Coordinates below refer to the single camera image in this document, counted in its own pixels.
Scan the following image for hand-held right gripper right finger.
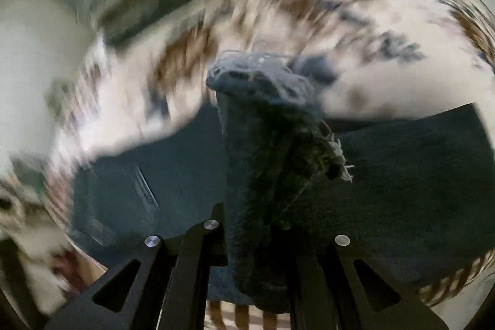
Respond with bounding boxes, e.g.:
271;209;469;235
271;220;451;330

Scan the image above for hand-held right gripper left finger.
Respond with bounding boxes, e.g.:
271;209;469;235
44;202;227;330

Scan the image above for dark grey pants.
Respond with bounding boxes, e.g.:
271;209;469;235
70;52;495;311

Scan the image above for patterned cream bed blanket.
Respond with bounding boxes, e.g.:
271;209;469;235
0;0;495;330

